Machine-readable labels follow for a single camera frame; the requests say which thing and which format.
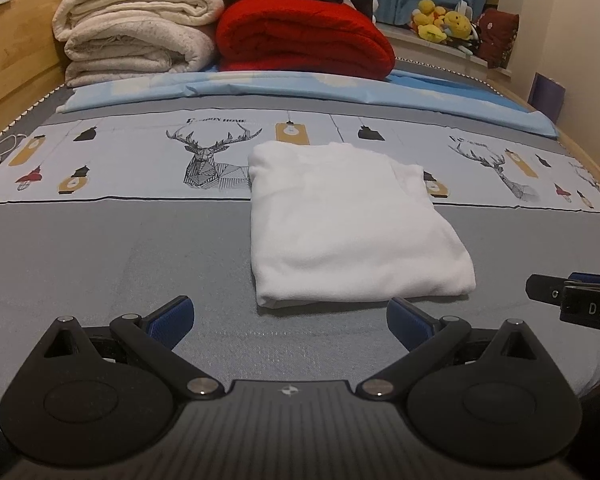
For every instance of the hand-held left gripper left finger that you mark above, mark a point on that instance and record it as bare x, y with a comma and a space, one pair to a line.
172, 321

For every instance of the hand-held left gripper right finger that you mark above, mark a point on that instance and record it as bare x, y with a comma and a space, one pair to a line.
407, 321

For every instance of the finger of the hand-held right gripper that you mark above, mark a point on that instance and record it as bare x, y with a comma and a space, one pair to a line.
545, 289

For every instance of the white long-sleeve shirt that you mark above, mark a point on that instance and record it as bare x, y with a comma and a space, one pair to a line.
350, 220

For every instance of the purple paper bag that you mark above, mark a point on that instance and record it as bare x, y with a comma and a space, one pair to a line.
547, 97

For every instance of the light blue folded sheet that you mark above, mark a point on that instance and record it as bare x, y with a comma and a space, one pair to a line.
330, 87

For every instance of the black and white striped toy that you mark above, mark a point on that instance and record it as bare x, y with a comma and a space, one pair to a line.
470, 45

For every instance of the dark red cushion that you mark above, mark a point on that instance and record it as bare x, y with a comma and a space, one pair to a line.
497, 37

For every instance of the grey window ledge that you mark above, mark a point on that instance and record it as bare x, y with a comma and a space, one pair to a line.
430, 50

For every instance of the yellow plush toy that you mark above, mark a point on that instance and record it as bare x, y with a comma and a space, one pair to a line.
457, 24
430, 22

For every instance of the cream folded blanket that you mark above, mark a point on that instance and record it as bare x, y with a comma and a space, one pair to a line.
135, 30

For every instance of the red folded blanket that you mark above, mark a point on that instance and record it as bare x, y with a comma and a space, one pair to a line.
305, 40

